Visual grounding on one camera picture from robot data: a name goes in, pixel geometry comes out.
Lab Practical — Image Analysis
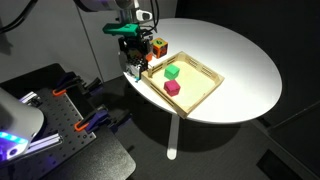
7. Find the white table leg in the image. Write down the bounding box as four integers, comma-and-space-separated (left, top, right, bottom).
167, 115, 180, 160

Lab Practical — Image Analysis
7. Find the orange black clamp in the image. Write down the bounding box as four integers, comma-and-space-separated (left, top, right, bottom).
74, 107, 123, 133
52, 72, 102, 96

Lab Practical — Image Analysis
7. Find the white blue letter cube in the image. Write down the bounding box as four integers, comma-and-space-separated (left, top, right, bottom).
126, 64, 145, 81

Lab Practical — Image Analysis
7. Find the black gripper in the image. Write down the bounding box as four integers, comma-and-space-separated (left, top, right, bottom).
118, 36, 153, 67

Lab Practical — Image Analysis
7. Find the magenta cube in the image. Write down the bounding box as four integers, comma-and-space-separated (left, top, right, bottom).
164, 80, 180, 96

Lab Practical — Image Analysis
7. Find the aluminium extrusion rail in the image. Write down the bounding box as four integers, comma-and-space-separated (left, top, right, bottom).
20, 91, 62, 155

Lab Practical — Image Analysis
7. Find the wooden tray box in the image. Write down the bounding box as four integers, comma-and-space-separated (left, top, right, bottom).
141, 51, 224, 119

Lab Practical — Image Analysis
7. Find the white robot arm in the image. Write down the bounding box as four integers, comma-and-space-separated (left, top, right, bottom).
73, 0, 154, 67

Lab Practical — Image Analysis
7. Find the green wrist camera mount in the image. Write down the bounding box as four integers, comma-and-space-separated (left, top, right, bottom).
103, 23, 139, 36

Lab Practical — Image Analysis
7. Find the black perforated mounting board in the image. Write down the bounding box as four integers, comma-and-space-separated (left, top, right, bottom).
0, 63, 136, 180

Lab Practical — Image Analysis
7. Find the orange red number cube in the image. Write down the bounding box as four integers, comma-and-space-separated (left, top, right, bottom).
152, 38, 168, 59

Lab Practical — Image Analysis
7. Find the green cube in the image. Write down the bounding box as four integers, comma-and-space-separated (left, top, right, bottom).
164, 64, 180, 80

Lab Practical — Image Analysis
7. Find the orange black clamp front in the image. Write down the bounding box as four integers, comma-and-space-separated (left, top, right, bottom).
74, 107, 123, 133

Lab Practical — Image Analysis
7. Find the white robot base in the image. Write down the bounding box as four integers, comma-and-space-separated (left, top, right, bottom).
0, 88, 44, 165

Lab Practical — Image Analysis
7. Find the orange black clamp rear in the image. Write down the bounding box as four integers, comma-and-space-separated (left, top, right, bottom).
52, 72, 102, 96

